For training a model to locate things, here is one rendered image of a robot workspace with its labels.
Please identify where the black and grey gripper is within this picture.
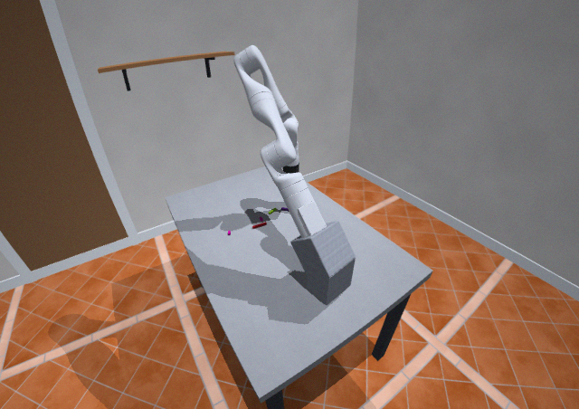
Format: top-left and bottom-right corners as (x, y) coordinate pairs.
(283, 153), (299, 173)

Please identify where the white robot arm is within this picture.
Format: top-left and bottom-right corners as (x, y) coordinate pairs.
(233, 45), (326, 237)

